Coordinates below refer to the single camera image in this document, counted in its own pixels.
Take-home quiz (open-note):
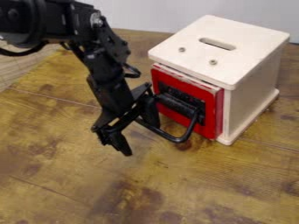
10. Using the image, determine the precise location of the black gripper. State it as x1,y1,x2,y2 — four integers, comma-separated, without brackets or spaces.
87,74,161,156

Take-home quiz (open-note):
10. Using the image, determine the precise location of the black metal drawer handle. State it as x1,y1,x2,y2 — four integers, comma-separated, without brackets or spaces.
135,94,206,144

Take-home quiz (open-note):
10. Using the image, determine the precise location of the white wooden drawer box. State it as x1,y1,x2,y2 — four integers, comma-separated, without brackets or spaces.
149,15,290,145

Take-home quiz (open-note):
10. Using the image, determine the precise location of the red drawer front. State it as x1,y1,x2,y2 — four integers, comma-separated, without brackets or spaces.
151,63,225,140

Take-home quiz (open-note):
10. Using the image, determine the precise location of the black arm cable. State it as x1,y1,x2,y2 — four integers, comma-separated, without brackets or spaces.
122,62,143,79

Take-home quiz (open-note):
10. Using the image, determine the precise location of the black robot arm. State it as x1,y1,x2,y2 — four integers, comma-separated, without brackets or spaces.
0,0,161,156

